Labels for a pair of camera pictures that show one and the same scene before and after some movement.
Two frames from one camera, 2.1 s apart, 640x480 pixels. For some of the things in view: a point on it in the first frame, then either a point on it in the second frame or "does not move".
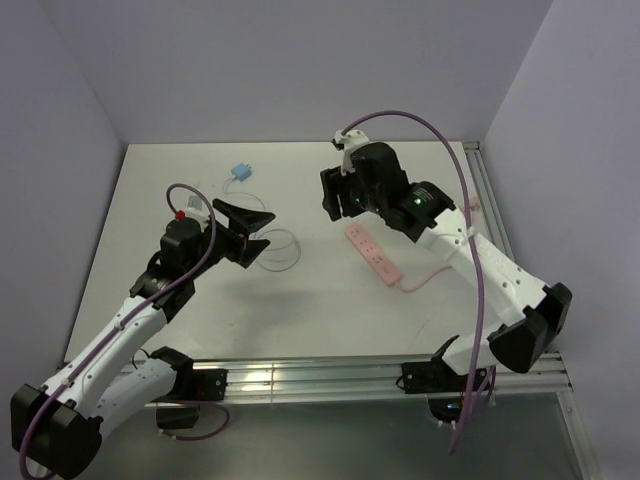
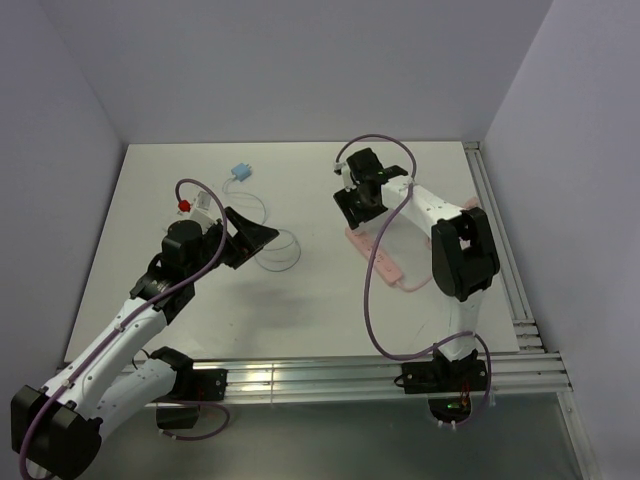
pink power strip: (388, 273) does not move
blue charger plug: (241, 171) does not move
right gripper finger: (332, 182) to (352, 208)
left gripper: (241, 223) does not move
